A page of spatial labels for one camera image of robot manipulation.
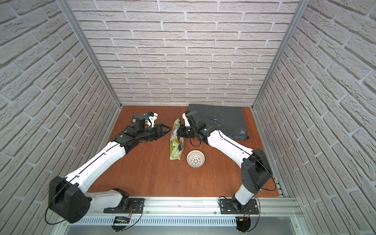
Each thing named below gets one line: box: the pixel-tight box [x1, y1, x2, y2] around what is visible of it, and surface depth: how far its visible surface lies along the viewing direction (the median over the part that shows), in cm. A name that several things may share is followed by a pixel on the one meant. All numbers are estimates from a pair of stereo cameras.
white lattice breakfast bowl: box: [186, 149, 206, 168], surface depth 91 cm
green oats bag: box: [169, 117, 185, 161], surface depth 86 cm
